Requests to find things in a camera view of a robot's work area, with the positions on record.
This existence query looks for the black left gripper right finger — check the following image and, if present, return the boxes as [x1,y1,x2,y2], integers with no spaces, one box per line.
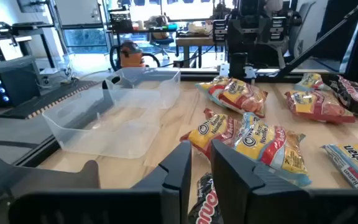
[211,139,310,224]

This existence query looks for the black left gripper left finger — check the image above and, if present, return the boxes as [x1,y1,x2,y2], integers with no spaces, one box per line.
[132,140,193,224]

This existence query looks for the red Maruchan roast beef packet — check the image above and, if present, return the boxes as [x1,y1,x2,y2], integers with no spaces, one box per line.
[180,108,244,160]
[218,77,269,118]
[284,90,356,124]

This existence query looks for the black Maruchan fire noodle packet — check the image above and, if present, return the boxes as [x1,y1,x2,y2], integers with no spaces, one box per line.
[328,74,358,118]
[187,172,224,224]

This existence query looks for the blue Maruchan ramen packet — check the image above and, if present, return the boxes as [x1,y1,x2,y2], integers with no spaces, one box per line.
[293,73,334,93]
[321,143,358,190]
[194,76,229,108]
[234,112,313,187]

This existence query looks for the wooden work table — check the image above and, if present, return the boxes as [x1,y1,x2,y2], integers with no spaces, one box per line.
[175,30,229,68]

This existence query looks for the blue office chair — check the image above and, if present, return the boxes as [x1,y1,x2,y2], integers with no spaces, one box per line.
[147,15,177,60]

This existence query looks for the orange shop vacuum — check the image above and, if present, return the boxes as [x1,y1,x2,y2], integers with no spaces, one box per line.
[119,40,146,68]

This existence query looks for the black crate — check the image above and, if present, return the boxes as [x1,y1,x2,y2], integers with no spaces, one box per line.
[109,8,134,32]

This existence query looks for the black hazard-striped floor mat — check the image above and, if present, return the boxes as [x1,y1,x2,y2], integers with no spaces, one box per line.
[0,80,101,119]

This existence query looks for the black computer tower blue lights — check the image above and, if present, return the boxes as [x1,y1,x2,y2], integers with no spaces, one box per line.
[0,55,42,108]

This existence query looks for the black metal stand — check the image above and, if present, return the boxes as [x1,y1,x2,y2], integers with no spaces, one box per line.
[11,21,57,68]

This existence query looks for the black vacuum hose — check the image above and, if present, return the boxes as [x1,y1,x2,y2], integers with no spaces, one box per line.
[109,45,161,72]

